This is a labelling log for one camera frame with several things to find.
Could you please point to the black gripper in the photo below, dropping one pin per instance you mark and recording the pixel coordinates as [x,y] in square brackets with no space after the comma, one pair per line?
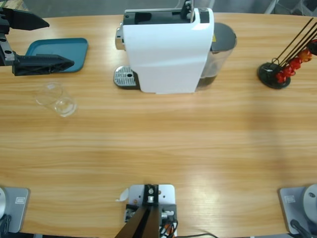
[5,54]

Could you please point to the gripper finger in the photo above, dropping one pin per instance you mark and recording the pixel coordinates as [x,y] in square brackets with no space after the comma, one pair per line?
[314,47]

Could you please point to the clear glass cup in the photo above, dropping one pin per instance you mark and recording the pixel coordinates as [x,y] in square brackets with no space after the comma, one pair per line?
[55,99]

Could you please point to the white capsule coffee machine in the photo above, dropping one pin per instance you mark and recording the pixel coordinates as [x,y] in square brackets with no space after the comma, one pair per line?
[168,57]

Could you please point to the orange foil coffee capsule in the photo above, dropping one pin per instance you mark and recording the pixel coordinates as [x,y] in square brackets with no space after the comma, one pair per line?
[305,55]

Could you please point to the red foil coffee capsule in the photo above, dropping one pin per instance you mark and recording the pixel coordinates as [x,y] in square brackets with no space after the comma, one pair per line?
[295,64]
[281,77]
[288,72]

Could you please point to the teal plastic tray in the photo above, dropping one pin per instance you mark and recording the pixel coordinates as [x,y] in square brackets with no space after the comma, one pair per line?
[64,48]

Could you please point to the wooden pallet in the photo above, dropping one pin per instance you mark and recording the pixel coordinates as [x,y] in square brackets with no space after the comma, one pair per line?
[15,3]

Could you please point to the black capsule holder stand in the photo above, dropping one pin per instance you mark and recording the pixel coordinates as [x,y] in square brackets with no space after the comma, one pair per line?
[266,74]

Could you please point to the white tape strip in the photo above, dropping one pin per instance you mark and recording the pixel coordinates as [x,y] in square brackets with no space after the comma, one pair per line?
[123,194]

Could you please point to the white metal frame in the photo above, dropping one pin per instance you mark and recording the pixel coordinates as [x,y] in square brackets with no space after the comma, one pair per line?
[271,6]

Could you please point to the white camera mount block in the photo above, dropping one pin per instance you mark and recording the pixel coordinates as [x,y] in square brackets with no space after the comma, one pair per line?
[166,196]

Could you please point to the dark camera post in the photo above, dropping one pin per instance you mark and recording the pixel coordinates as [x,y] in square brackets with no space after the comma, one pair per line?
[146,218]

